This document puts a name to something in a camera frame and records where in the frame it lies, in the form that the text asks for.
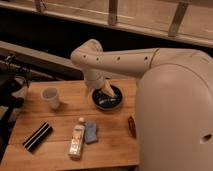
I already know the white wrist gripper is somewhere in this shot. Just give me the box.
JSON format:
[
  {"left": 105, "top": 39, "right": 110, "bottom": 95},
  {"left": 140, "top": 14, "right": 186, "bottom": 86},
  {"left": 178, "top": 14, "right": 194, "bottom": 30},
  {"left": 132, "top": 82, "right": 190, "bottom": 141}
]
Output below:
[{"left": 83, "top": 69, "right": 115, "bottom": 97}]

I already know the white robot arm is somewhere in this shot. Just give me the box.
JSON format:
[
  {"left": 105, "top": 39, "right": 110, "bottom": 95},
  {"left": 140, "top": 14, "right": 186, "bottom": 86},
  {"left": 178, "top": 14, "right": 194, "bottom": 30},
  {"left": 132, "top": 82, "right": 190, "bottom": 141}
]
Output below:
[{"left": 71, "top": 39, "right": 213, "bottom": 171}]

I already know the black round bowl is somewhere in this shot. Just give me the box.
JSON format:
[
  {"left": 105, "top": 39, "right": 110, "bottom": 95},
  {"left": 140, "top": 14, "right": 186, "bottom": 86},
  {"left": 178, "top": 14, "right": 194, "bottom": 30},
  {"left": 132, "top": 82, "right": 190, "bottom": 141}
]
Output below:
[{"left": 92, "top": 85, "right": 123, "bottom": 110}]

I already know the red pocket knife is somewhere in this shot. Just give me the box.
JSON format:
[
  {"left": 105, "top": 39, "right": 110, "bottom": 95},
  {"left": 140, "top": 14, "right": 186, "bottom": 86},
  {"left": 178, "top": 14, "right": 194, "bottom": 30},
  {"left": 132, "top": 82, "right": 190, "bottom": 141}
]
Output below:
[{"left": 128, "top": 116, "right": 136, "bottom": 138}]

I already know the blue sponge cloth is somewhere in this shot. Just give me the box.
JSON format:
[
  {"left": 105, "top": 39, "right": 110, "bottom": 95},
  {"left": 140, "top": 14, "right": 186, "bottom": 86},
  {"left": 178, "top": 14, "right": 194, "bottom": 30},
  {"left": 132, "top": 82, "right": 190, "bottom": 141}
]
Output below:
[{"left": 84, "top": 122, "right": 98, "bottom": 144}]

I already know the translucent plastic cup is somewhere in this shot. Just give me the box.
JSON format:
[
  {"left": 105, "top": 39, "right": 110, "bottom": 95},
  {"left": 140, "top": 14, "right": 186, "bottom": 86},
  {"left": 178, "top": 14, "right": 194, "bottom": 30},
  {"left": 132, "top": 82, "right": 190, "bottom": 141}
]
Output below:
[{"left": 41, "top": 87, "right": 60, "bottom": 109}]

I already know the white plastic bottle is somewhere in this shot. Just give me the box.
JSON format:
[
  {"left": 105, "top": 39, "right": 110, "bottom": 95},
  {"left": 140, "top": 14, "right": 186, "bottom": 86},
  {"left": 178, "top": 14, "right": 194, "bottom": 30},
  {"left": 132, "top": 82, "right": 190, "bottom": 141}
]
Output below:
[{"left": 69, "top": 117, "right": 85, "bottom": 160}]

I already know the black striped rectangular block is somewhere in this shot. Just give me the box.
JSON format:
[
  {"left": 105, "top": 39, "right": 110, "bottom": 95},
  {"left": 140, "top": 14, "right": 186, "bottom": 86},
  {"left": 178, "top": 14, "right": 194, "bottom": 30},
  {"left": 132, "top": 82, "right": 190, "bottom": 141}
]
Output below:
[{"left": 22, "top": 122, "right": 53, "bottom": 152}]

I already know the black stand equipment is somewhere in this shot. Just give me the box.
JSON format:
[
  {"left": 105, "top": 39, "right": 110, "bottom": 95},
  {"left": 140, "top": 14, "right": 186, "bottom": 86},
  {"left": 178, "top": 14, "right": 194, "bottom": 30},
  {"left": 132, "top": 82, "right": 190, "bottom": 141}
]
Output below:
[{"left": 0, "top": 54, "right": 30, "bottom": 161}]

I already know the metal railing frame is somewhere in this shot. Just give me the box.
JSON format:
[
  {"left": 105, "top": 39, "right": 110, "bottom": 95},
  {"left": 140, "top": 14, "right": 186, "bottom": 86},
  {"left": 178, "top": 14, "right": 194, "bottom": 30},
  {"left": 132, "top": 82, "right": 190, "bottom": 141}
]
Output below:
[{"left": 0, "top": 0, "right": 213, "bottom": 48}]

